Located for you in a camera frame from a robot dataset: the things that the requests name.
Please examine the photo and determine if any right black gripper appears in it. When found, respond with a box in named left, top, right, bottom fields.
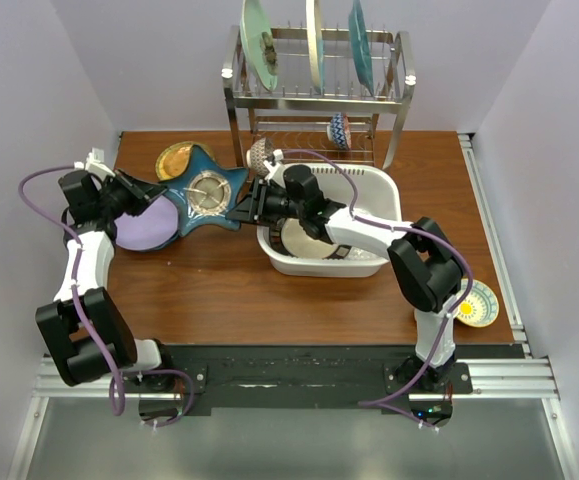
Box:
left=226, top=177, right=305, bottom=227

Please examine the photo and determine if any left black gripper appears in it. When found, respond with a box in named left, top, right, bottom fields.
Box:
left=97, top=168, right=167, bottom=220

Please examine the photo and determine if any lavender plate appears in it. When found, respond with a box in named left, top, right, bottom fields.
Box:
left=115, top=197, right=179, bottom=251

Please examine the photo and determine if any blue star shaped dish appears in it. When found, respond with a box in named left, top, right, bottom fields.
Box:
left=158, top=151, right=249, bottom=237

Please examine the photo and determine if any black striped rim plate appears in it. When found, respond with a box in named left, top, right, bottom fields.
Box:
left=269, top=218, right=351, bottom=260

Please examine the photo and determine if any white plastic bin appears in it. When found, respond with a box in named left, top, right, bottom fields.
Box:
left=257, top=163, right=402, bottom=278

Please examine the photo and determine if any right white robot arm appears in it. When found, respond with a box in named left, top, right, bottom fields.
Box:
left=226, top=165, right=469, bottom=394

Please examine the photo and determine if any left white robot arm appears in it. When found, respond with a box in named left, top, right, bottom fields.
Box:
left=35, top=168, right=176, bottom=392

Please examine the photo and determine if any green leaf pattern plate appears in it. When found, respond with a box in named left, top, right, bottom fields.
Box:
left=155, top=141, right=215, bottom=181

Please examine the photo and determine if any brown patterned bowl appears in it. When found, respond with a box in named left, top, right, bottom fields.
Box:
left=246, top=138, right=274, bottom=177

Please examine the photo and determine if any blue dotted scalloped plate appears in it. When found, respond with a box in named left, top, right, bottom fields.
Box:
left=138, top=233, right=179, bottom=253

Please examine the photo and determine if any clear glass plate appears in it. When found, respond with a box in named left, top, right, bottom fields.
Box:
left=156, top=143, right=194, bottom=180

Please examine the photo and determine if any blue zigzag bowl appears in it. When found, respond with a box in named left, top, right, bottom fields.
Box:
left=326, top=113, right=352, bottom=151

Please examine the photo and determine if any steel dish rack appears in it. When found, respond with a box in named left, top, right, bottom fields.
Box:
left=221, top=26, right=417, bottom=170

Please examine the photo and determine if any cream rimmed plate in rack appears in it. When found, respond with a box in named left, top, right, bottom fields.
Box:
left=305, top=0, right=324, bottom=94

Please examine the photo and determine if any mint floral plate in rack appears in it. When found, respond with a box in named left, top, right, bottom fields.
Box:
left=240, top=0, right=278, bottom=92

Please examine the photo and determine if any teal plate in rack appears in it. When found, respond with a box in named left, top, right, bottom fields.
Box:
left=348, top=0, right=374, bottom=97

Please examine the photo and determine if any teal yellow patterned saucer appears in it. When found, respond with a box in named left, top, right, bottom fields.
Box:
left=456, top=280, right=500, bottom=328

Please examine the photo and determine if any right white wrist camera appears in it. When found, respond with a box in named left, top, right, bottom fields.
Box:
left=263, top=149, right=284, bottom=177

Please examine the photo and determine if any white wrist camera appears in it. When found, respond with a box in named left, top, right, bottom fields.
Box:
left=73, top=148, right=115, bottom=180
left=263, top=149, right=284, bottom=177

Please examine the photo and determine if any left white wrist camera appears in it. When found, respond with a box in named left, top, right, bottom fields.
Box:
left=73, top=148, right=115, bottom=180

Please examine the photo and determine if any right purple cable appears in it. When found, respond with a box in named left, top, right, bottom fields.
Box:
left=278, top=148, right=473, bottom=431

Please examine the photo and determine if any purple cable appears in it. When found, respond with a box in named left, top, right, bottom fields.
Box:
left=278, top=148, right=473, bottom=431
left=17, top=162, right=198, bottom=429

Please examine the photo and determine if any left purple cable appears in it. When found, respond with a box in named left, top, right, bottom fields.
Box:
left=17, top=162, right=198, bottom=429

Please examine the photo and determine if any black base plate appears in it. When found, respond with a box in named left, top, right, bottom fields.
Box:
left=113, top=342, right=525, bottom=419

